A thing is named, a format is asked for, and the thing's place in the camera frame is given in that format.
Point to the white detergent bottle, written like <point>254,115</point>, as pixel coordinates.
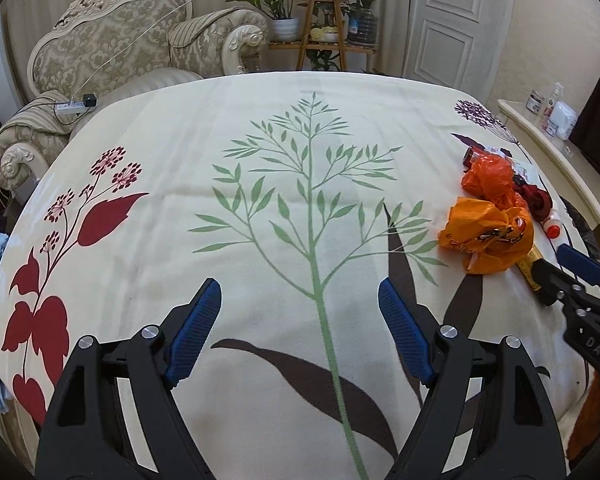
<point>562,120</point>

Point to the white power strip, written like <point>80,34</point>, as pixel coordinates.
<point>78,107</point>

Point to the dark red satin cloth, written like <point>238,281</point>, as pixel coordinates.
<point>539,202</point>

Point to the small dark jar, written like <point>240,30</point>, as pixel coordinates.
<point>534,103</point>

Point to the white panel door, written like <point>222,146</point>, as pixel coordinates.
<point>457,43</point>

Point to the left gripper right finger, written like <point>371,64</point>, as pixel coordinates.
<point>514,434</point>

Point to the floral cream tablecloth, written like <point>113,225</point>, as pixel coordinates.
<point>299,193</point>

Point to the white paper envelope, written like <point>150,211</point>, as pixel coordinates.
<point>530,172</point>

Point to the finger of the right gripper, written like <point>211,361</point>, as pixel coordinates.
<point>558,285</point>
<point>580,264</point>

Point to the cream ornate sofa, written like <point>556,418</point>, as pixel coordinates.
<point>116,49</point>

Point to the orange printed wrapper bag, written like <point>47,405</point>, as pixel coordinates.
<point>491,239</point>

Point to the orange plastic bag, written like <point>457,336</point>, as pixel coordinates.
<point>491,177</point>

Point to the red can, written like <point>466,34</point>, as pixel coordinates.
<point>471,155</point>

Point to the red white snack packet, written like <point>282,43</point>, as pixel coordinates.
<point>502,152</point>

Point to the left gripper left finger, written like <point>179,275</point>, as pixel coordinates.
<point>84,434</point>

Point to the wooden plant stand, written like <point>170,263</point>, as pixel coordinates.
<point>324,37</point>

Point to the white bottle red cap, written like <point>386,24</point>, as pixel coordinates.
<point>552,225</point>

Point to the cream tv cabinet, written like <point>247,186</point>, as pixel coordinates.
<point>572,176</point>

